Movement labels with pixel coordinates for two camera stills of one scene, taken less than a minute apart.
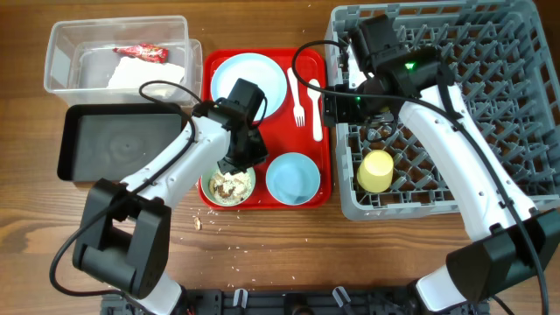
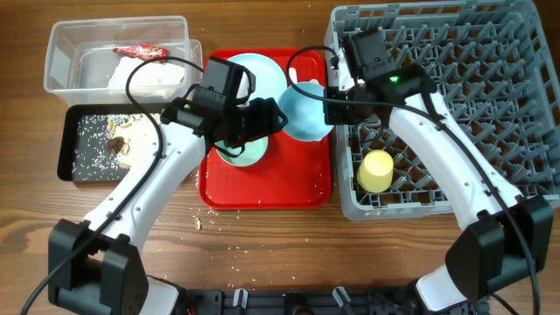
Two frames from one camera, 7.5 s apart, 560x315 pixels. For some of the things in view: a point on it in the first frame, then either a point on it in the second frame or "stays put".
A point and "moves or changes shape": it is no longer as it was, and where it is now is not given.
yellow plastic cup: (375, 171) stays put
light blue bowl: (293, 178) → (305, 115)
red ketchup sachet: (149, 52) stays put
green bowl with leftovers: (227, 190) moves or changes shape
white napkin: (131, 73) stays put
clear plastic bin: (123, 59) stays put
